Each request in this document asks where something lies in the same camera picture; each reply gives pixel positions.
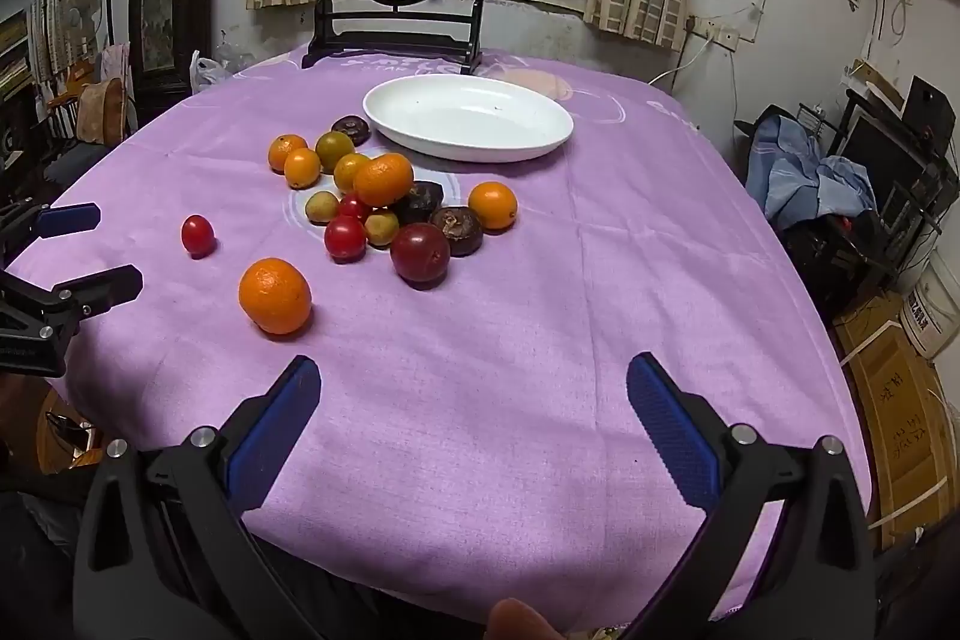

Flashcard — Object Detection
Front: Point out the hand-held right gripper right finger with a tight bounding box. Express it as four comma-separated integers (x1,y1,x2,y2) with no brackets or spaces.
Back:
626,351,878,640

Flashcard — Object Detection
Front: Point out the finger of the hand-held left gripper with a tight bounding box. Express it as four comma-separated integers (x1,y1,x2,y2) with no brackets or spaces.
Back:
0,200,102,268
0,263,145,341

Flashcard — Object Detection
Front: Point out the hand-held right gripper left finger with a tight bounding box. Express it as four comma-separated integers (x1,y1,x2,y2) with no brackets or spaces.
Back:
73,355,323,640

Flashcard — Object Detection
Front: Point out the large orange mandarin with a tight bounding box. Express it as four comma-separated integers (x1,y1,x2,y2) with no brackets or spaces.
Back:
238,257,313,336

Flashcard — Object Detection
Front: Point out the dark red passion fruit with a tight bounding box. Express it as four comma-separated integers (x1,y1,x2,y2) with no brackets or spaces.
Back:
389,223,452,289

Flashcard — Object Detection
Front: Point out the small orange mandarin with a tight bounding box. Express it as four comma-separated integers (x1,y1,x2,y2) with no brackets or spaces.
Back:
354,152,415,208
268,134,309,174
333,152,374,194
283,148,323,190
468,181,518,232

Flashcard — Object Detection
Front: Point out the greenish mandarin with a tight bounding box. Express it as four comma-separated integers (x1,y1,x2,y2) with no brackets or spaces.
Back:
315,131,356,174

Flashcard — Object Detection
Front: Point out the dark brown water chestnut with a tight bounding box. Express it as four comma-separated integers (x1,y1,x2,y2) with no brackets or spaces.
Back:
331,116,372,148
394,180,445,227
429,206,484,257

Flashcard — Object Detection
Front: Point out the white oval plate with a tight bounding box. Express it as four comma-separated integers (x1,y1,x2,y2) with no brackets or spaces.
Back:
363,74,575,163

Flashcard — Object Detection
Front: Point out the person's right hand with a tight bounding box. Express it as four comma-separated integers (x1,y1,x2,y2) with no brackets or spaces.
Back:
486,598,565,640

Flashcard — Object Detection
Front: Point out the tan cushion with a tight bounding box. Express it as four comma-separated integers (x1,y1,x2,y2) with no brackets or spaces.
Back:
75,79,130,145

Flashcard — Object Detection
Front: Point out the purple tablecloth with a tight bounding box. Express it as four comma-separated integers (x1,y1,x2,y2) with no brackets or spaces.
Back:
26,44,875,633

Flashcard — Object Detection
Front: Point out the white plastic bag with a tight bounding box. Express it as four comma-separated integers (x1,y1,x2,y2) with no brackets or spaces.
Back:
189,50,235,95

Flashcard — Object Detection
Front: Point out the white electric fan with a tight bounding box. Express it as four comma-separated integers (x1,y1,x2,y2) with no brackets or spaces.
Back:
64,0,102,49

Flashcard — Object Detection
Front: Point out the yellow cherry tomato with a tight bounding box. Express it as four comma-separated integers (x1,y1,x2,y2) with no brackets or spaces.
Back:
305,191,341,226
365,210,400,248

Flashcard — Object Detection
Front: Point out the cardboard box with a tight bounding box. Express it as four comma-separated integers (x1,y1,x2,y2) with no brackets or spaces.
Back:
832,291,957,551

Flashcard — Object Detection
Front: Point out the blue cloth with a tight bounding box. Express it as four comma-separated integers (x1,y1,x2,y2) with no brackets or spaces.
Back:
746,113,878,229

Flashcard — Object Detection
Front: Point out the black monitor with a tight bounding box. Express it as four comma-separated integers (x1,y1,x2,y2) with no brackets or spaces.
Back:
836,107,931,214

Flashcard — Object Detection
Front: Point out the black speaker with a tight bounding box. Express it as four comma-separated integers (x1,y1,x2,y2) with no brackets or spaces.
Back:
900,76,957,150

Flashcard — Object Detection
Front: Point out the white cable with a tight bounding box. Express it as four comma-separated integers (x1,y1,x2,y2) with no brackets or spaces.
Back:
646,34,712,88

